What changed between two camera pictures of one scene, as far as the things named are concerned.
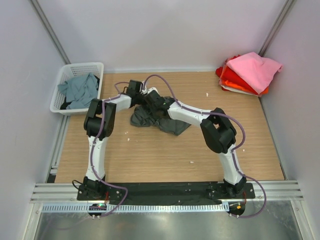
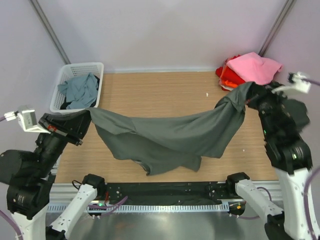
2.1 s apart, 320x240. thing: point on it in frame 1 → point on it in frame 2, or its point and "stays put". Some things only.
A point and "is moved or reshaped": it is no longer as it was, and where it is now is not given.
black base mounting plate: x=187 y=191 stays put
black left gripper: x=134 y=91 → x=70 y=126
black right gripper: x=151 y=108 → x=257 y=91
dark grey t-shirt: x=142 y=116 is moved or reshaped
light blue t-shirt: x=80 y=91 stays put
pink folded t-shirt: x=259 y=71 stays put
